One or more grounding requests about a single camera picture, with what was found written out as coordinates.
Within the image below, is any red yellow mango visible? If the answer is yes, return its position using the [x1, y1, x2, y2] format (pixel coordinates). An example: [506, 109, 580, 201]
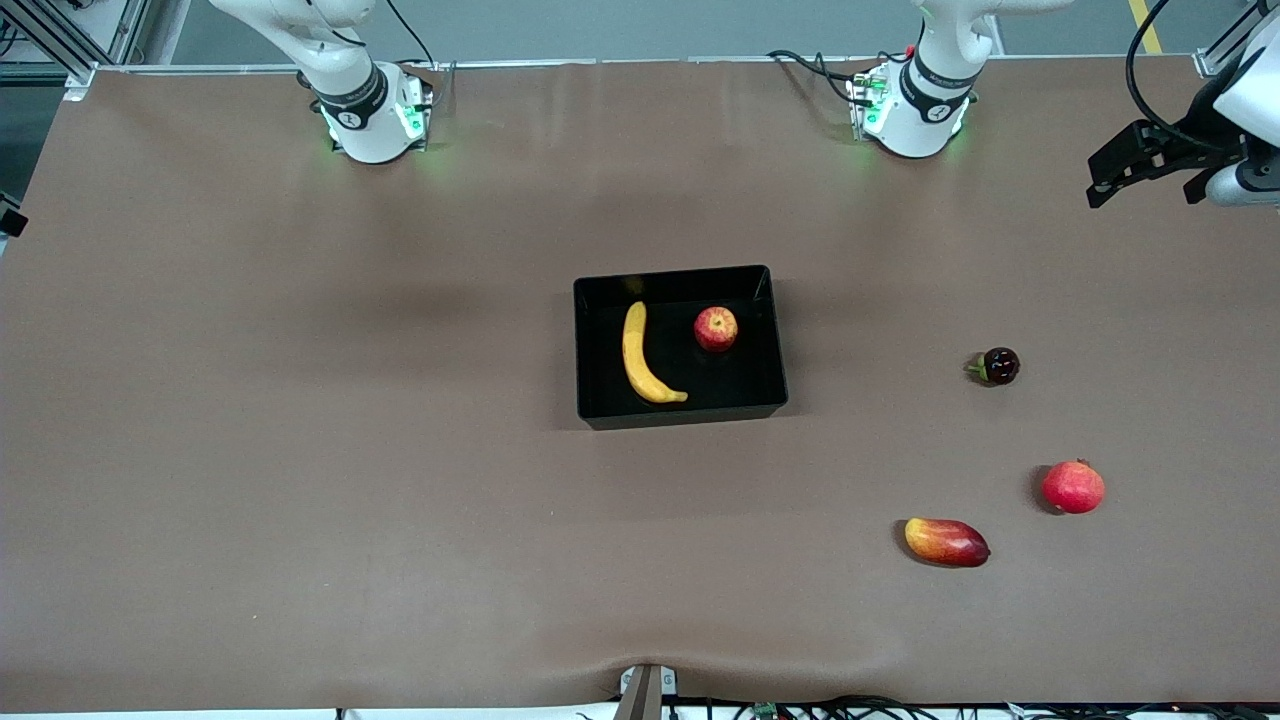
[903, 516, 992, 569]

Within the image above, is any table cover sheet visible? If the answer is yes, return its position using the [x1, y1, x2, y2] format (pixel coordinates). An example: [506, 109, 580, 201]
[0, 55, 1280, 714]

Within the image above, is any black plastic box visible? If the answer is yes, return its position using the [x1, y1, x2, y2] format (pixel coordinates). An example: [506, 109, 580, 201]
[572, 264, 790, 432]

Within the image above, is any red pomegranate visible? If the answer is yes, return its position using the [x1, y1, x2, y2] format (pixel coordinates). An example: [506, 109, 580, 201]
[1040, 458, 1107, 516]

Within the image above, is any dark purple mangosteen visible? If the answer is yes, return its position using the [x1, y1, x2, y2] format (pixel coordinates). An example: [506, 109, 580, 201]
[965, 346, 1022, 387]

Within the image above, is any aluminium frame post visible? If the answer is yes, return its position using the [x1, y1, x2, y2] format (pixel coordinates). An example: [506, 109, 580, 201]
[0, 0, 153, 101]
[1193, 0, 1280, 79]

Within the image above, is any small red apple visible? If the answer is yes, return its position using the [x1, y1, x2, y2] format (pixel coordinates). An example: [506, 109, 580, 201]
[693, 306, 740, 353]

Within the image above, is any thick black gripper cable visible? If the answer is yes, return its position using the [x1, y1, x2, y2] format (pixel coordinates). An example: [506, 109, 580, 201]
[1125, 0, 1233, 153]

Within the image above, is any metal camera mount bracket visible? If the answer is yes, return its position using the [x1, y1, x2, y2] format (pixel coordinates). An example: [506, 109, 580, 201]
[612, 663, 680, 720]

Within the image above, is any black cable at left arm base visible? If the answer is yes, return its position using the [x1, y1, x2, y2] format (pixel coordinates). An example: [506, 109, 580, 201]
[766, 48, 913, 106]

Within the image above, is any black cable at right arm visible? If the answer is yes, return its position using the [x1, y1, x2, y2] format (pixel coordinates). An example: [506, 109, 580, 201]
[384, 0, 438, 73]

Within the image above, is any yellow banana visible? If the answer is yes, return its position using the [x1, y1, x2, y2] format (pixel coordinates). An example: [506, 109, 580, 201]
[621, 300, 690, 405]

